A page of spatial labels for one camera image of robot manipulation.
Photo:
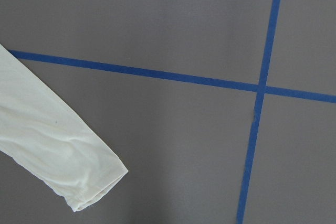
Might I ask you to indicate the cream long-sleeve graphic shirt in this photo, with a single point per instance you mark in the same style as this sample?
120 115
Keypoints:
49 139

